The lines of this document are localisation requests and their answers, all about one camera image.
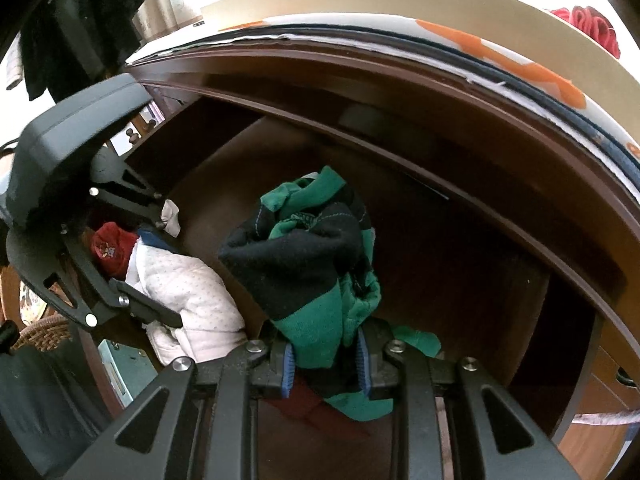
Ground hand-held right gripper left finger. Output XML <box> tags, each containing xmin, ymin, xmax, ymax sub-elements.
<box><xmin>65</xmin><ymin>337</ymin><xmax>296</xmax><ymax>480</ymax></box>

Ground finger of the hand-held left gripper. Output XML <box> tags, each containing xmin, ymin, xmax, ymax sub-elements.
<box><xmin>89</xmin><ymin>152</ymin><xmax>168</xmax><ymax>223</ymax></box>
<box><xmin>60</xmin><ymin>232</ymin><xmax>184</xmax><ymax>331</ymax></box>

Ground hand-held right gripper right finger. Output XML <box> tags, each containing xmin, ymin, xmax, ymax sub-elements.
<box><xmin>356</xmin><ymin>322</ymin><xmax>581</xmax><ymax>480</ymax></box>

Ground white dotted underwear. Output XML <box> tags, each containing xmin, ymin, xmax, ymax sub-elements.
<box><xmin>124</xmin><ymin>200</ymin><xmax>248</xmax><ymax>366</ymax></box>

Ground red underwear with cartoon print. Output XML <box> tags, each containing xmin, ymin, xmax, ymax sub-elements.
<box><xmin>91</xmin><ymin>222</ymin><xmax>141</xmax><ymax>278</ymax></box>

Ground green and black striped underwear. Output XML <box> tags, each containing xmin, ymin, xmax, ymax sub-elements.
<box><xmin>218</xmin><ymin>166</ymin><xmax>442</xmax><ymax>422</ymax></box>

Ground wooden dresser drawer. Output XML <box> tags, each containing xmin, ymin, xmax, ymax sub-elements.
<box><xmin>120</xmin><ymin>95</ymin><xmax>601</xmax><ymax>480</ymax></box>

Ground maroon cloth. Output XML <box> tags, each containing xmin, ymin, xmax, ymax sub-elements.
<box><xmin>257</xmin><ymin>375</ymin><xmax>351</xmax><ymax>428</ymax></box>

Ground pale green box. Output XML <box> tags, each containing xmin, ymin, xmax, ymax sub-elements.
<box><xmin>97</xmin><ymin>337</ymin><xmax>161</xmax><ymax>406</ymax></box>

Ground wicker basket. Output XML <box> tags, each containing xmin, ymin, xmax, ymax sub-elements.
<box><xmin>10</xmin><ymin>315</ymin><xmax>73</xmax><ymax>353</ymax></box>

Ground dark hanging clothes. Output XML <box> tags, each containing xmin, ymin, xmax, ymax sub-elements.
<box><xmin>20</xmin><ymin>0</ymin><xmax>146</xmax><ymax>103</ymax></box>

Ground cream and orange curtain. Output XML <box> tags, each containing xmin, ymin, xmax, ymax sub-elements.
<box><xmin>122</xmin><ymin>0</ymin><xmax>206</xmax><ymax>41</ymax></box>

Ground white orange-printed table cover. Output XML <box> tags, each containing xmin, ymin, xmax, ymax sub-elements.
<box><xmin>125</xmin><ymin>15</ymin><xmax>640</xmax><ymax>171</ymax></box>

